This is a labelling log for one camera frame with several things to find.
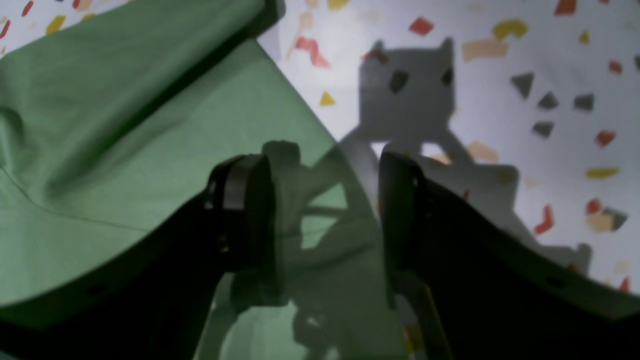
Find light green T-shirt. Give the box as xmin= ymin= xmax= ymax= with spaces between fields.
xmin=1 ymin=0 xmax=409 ymax=360

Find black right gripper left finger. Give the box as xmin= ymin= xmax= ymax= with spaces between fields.
xmin=0 ymin=154 xmax=276 ymax=360

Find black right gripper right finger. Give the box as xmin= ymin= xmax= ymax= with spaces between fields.
xmin=378 ymin=152 xmax=640 ymax=360

